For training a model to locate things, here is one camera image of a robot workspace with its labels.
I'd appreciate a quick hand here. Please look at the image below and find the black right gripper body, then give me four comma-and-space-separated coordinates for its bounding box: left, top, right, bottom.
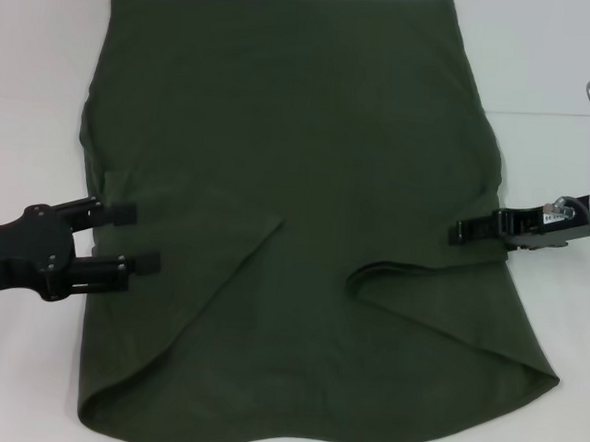
503, 191, 590, 255

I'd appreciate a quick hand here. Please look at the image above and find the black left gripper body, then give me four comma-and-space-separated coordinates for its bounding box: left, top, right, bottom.
0, 202, 79, 303

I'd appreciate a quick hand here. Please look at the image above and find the dark green shirt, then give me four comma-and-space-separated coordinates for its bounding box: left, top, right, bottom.
58, 0, 585, 442

